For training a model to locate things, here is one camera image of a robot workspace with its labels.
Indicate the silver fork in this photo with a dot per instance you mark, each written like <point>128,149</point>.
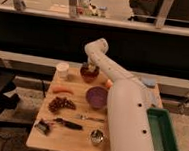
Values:
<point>83,117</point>

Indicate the white plastic cup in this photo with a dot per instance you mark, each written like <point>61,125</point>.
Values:
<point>62,70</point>

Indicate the black binder clip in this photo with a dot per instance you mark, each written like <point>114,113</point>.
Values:
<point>43,127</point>

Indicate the small metal cup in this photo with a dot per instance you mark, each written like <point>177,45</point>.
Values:
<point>96,137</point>

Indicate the green plastic tray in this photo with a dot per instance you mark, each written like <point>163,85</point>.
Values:
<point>163,135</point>

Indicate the black handled peeler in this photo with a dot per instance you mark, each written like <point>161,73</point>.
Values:
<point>68,124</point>

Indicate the bunch of dark grapes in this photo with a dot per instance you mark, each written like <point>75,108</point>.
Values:
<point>59,103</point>

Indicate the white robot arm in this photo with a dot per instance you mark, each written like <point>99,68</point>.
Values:
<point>128,102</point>

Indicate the purple bowl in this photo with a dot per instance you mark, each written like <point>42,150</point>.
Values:
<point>96,97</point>

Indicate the orange apple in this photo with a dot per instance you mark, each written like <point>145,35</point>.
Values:
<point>108,83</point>

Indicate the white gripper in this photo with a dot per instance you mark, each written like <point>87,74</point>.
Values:
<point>91,67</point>

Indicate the orange carrot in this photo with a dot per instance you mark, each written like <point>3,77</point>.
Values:
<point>57,90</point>

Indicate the red bowl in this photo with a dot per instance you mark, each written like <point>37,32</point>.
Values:
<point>87,75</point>

